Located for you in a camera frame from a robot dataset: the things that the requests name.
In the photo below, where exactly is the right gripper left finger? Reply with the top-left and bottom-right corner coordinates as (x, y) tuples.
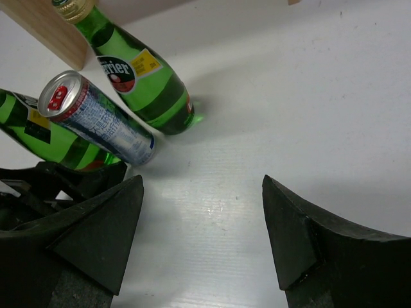
(1, 175), (144, 307)

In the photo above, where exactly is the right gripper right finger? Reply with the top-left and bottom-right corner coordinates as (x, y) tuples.
(262, 176), (410, 307)

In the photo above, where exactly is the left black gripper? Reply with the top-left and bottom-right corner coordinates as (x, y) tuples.
(1, 162), (127, 231)

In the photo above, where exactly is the green glass bottle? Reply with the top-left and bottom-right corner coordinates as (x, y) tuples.
(51, 1), (195, 135)
(1, 89), (120, 171)

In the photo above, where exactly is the wooden three-tier shelf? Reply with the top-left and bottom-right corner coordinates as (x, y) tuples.
(1, 1), (307, 72)

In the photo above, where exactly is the rear silver red-tab can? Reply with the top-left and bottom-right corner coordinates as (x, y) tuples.
(38, 71), (155, 166)

